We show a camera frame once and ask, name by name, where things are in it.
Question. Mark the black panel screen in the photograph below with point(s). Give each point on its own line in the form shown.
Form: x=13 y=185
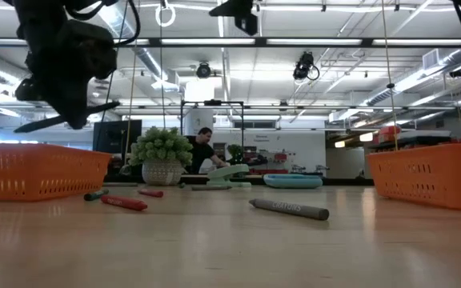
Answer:
x=116 y=136

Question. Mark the person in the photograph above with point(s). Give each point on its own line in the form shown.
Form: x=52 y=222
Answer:
x=199 y=154

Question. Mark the grey crayon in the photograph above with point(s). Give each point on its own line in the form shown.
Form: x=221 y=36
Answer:
x=120 y=184
x=210 y=187
x=290 y=209

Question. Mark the blue calculator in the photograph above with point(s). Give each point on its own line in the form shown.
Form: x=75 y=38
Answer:
x=292 y=182

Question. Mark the white led light bar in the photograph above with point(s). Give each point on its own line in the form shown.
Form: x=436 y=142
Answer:
x=313 y=41
x=208 y=41
x=418 y=41

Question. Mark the red crayon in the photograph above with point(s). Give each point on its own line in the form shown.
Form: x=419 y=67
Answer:
x=124 y=202
x=151 y=193

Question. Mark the mint green stapler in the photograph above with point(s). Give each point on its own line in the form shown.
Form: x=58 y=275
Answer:
x=226 y=173

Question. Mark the black overhead frame beam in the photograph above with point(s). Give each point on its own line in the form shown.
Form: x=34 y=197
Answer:
x=260 y=42

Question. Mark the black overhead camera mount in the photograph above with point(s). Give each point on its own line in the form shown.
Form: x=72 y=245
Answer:
x=246 y=22

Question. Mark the silver ventilation duct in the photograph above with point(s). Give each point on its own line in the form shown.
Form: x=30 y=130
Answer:
x=414 y=78
x=150 y=64

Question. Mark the black background rig frame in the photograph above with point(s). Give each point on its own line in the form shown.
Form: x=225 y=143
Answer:
x=212 y=102

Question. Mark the red storage bin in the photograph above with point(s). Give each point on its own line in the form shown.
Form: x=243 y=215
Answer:
x=388 y=134

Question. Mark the small green potted plant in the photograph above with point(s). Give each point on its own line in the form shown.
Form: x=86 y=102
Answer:
x=236 y=154

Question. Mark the orange plastic mesh bin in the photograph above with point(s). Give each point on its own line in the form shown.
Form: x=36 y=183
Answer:
x=34 y=172
x=434 y=176

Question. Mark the black ceiling camera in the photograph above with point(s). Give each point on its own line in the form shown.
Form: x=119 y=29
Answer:
x=303 y=66
x=458 y=72
x=203 y=70

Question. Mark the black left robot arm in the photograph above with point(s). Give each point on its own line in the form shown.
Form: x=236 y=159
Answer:
x=42 y=10

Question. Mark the green succulent potted plant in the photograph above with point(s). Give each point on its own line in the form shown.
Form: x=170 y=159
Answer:
x=160 y=148

